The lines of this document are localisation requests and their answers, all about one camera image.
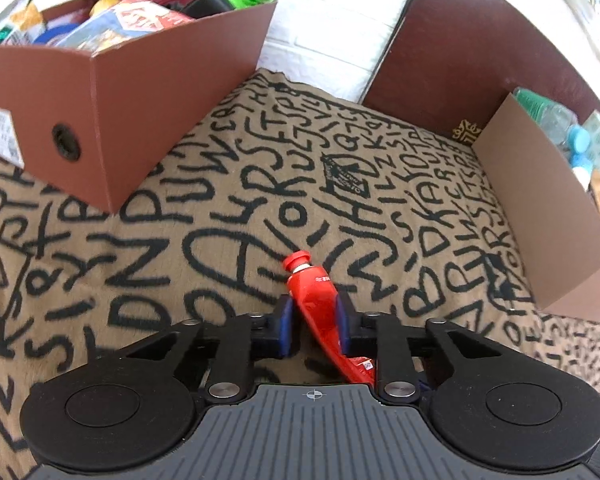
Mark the blue printed packet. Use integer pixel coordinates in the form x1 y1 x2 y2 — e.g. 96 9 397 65
54 7 147 54

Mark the red card box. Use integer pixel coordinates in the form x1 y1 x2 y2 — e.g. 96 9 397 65
114 0 196 37

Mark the green and orange snack packet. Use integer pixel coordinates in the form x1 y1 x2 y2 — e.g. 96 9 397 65
0 0 46 46

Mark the blue tape roll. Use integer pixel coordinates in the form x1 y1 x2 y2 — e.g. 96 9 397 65
32 24 82 49

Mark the tan letter printed blanket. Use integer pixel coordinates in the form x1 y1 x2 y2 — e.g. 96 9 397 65
0 67 600 480

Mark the tan cardboard box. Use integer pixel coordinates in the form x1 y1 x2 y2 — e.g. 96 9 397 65
472 92 600 322

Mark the reddish brown shoe box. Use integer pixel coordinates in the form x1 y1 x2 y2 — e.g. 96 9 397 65
0 0 279 215

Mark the white bottle with blue cap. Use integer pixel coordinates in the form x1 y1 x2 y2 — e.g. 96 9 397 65
569 152 594 187

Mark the black case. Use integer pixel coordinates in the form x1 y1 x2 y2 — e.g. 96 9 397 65
182 0 236 19

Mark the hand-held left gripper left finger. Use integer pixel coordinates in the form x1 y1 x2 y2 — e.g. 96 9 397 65
96 294 297 405

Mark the red toothpaste tube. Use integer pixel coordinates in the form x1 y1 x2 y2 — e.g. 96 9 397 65
282 251 377 387

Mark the yellow round item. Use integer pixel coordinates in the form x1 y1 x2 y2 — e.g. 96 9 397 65
87 0 119 19

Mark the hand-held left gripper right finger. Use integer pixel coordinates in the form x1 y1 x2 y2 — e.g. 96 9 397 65
332 290 507 405

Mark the clear bottle with blue cap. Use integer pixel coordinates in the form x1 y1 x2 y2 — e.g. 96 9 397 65
512 87 592 154

